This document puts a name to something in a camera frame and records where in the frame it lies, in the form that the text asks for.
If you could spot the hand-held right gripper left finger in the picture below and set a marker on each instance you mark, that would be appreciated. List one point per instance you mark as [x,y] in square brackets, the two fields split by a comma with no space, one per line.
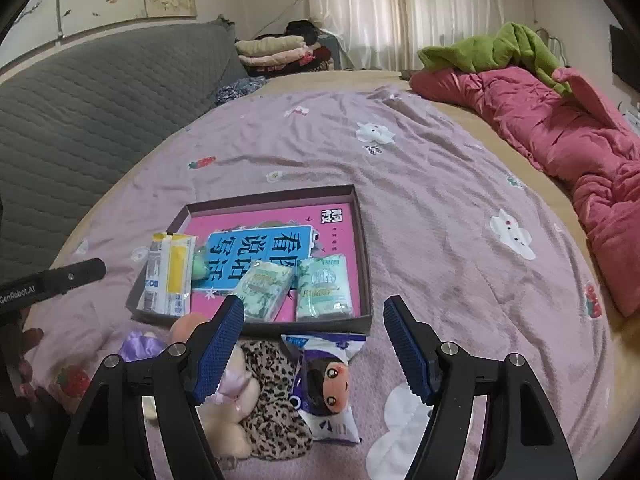
[220,355]

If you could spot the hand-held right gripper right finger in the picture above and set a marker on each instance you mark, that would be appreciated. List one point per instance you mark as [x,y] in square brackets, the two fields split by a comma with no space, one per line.
[407,355]

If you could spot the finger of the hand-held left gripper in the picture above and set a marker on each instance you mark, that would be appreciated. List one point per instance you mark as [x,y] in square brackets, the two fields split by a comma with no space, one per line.
[75,275]

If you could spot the pink satin scrunchie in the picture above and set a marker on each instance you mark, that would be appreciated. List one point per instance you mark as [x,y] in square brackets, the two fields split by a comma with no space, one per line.
[235,385]

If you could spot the leopard print scrunchie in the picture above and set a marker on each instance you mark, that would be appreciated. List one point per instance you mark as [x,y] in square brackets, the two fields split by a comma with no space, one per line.
[275,410]

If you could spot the purple satin scrunchie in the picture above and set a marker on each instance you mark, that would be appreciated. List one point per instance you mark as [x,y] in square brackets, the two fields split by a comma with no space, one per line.
[142,347]

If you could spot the green tissue pack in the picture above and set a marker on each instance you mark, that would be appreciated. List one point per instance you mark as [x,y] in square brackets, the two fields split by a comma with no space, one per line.
[262,287]
[322,290]

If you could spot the doll face packet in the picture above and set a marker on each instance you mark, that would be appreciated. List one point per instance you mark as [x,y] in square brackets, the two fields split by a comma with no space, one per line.
[325,390]

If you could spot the green makeup sponge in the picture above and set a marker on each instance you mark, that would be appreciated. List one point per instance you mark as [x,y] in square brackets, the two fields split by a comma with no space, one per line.
[201,265]

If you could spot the white and yellow wipes packet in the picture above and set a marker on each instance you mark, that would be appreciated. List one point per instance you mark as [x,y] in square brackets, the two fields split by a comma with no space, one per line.
[170,275]

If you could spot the shallow brown cardboard box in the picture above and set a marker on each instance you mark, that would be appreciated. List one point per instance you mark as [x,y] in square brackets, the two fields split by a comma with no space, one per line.
[364,270]

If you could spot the person's left hand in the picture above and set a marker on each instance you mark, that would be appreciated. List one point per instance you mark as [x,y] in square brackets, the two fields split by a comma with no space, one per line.
[31,340]

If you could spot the pink book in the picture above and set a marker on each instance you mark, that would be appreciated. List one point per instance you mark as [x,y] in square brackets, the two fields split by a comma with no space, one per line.
[340,240]

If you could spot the grey quilted headboard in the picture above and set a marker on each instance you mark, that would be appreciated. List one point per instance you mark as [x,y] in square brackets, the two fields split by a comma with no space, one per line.
[100,110]

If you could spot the purple printed blanket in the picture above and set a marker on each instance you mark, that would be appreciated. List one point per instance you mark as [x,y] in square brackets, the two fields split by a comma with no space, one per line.
[425,185]

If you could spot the blue knitted cloth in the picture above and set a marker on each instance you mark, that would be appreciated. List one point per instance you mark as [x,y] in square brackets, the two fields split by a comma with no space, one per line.
[240,87]

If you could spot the pink quilt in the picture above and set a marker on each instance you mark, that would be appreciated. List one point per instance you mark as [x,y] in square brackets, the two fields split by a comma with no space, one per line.
[550,125]

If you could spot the stack of folded pastel clothes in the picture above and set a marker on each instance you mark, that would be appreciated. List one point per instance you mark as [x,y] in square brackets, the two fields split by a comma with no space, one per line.
[270,50]

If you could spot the dark clothes pile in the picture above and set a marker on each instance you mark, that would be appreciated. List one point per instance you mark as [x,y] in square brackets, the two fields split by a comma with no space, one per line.
[325,57]

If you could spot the green cloth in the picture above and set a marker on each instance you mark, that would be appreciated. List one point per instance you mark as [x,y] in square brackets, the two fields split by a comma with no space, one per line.
[500,45]

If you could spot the white curtains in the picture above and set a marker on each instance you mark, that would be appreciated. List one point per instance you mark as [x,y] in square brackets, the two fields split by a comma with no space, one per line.
[400,10]

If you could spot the black television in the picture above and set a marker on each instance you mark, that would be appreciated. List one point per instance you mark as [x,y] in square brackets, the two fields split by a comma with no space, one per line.
[625,55]

